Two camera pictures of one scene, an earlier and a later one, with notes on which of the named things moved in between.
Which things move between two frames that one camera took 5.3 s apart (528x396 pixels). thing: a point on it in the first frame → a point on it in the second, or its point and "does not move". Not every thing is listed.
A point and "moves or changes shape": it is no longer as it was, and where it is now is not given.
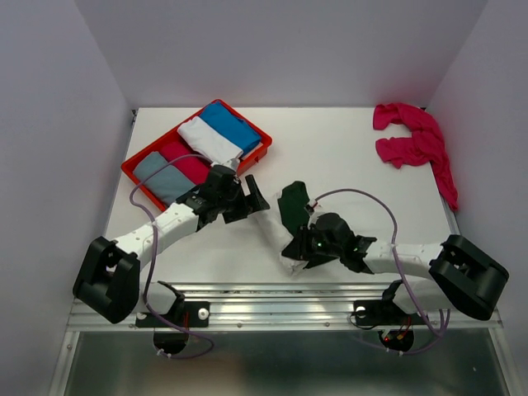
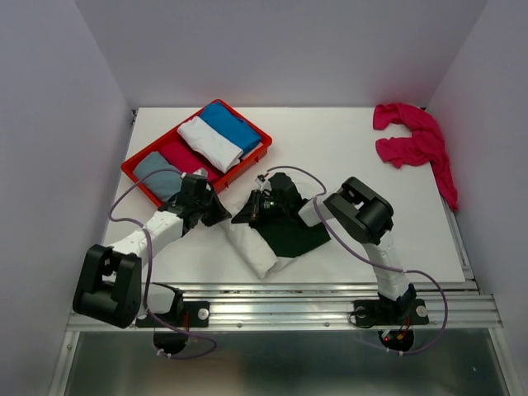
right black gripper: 299,248 → 251,213
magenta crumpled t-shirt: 426,144 does not move
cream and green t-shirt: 282,220 moves or changes shape
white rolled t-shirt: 209,142 does not move
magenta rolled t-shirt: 195,168 does not move
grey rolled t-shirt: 168,185 does not move
